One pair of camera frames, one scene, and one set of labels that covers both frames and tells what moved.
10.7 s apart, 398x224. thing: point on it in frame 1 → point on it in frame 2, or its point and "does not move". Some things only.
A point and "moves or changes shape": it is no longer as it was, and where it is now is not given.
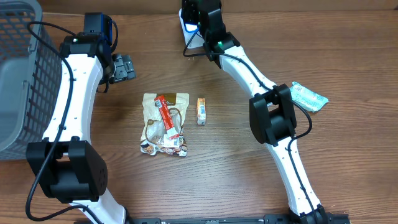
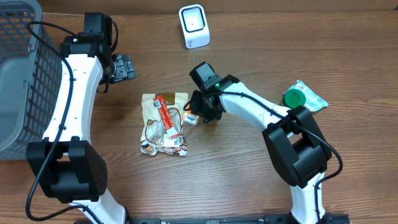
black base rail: (319, 218) does not move
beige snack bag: (154, 137) does not move
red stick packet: (166, 117) does not move
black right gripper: (189, 15) → (200, 107)
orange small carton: (201, 112) moves or changes shape
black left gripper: (123, 70) does not move
